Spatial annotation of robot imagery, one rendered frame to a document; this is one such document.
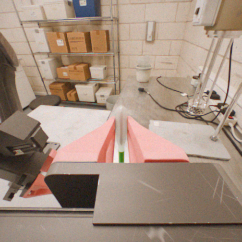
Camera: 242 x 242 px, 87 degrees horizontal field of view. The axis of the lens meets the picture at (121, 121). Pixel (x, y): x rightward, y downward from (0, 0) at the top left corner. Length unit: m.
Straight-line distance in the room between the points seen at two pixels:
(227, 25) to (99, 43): 1.95
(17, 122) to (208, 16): 0.45
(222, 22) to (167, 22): 2.07
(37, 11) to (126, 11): 1.28
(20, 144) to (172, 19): 2.43
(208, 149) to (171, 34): 2.10
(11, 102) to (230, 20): 0.59
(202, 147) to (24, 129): 0.57
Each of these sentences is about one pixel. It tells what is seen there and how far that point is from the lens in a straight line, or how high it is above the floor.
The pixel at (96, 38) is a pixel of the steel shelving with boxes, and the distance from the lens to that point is 2.26.
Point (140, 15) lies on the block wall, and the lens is 2.49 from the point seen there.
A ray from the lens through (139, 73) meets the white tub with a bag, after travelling 1.18.
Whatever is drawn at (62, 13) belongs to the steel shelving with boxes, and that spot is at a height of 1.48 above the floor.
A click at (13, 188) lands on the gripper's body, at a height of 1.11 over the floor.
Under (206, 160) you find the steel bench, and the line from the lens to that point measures 0.58.
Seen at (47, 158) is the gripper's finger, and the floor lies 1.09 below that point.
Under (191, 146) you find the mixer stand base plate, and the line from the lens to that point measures 0.59.
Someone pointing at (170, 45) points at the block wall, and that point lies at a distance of 2.52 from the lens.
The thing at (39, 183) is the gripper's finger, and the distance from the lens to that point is 0.28.
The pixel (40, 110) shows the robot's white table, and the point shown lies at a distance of 0.94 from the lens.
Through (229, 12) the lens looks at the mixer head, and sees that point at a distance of 0.44.
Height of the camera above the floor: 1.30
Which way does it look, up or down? 36 degrees down
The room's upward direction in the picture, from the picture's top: 2 degrees counter-clockwise
